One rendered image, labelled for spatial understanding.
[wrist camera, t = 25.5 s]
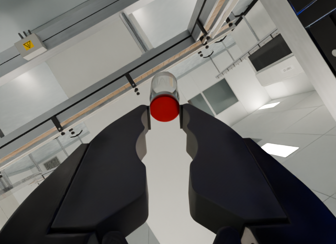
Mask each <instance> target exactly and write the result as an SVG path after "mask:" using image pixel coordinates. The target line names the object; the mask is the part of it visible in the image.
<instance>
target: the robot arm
mask: <svg viewBox="0 0 336 244"><path fill-rule="evenodd" d="M179 123H180V129H183V131H184V132H185V133H186V152H187V153H188V154H189V155H190V157H191V158H192V161H191V163H190V166H189V182H188V200H189V212H190V215H191V217H192V219H193V220H194V221H195V222H197V223H199V224H200V225H202V226H203V227H205V228H207V229H208V230H210V231H211V232H213V233H214V234H216V237H215V239H214V242H213V244H336V217H335V216H334V215H333V213H332V212H331V211H330V210H329V209H328V208H327V206H326V205H325V204H324V203H323V202H322V201H321V200H320V199H319V198H318V197H317V196H316V195H315V194H314V193H313V192H312V191H311V190H310V189H309V188H308V187H307V186H306V185H305V184H304V183H303V182H302V181H301V180H299V179H298V178H297V177H296V176H295V175H294V174H292V173H291V172H290V171H289V170H288V169H286V168H285V167H284V166H283V165H282V164H281V163H279V162H278V161H277V160H276V159H275V158H273V157H272V156H271V155H270V154H269V153H268V152H266V151H265V150H264V149H263V148H262V147H261V146H259V145H258V144H257V143H256V142H255V141H253V140H252V139H251V138H243V137H242V136H240V135H239V134H238V133H237V132H236V131H235V130H234V129H232V128H231V127H230V126H228V125H227V124H226V123H224V122H222V121H220V120H219V119H217V118H215V117H213V116H212V115H210V114H208V113H206V112H204V111H202V110H200V109H198V108H197V107H195V106H193V105H191V104H189V103H185V104H183V105H179ZM149 130H151V111H150V106H146V105H140V106H138V107H136V108H135V109H133V110H132V111H130V112H128V113H127V114H125V115H124V116H122V117H120V118H119V119H117V120H116V121H114V122H112V123H111V124H109V125H108V126H106V127H105V128H104V129H103V130H102V131H100V132H99V133H98V134H97V135H96V136H95V137H94V138H93V139H92V140H91V141H90V142H89V143H82V144H80V145H79V146H78V147H77V148H76V149H75V150H74V151H73V152H72V153H71V154H70V155H69V156H68V157H67V158H66V159H65V160H64V161H63V162H62V163H61V164H60V165H59V166H58V167H57V168H56V169H55V170H54V171H53V172H52V173H51V174H50V175H49V176H48V177H47V178H46V179H45V180H44V181H43V182H42V183H41V184H39V185H38V186H37V187H36V188H35V189H34V190H33V191H32V192H31V193H30V195H29V196H28V197H27V198H26V199H25V200H24V201H23V202H22V203H21V204H20V206H19V207H18V208H17V209H16V210H15V212H14V213H13V214H12V215H11V217H10V218H9V219H8V220H7V222H6V223H5V225H4V226H3V227H2V229H1V230H0V244H128V242H127V241H126V239H125V237H127V236H128V235H129V234H131V233H132V232H133V231H135V230H136V229H137V228H139V227H140V226H141V225H143V224H144V223H145V222H146V221H147V219H148V216H149V192H148V182H147V172H146V166H145V164H144V163H143V162H142V159H143V158H144V156H145V155H146V154H147V145H146V133H147V132H148V131H149Z"/></svg>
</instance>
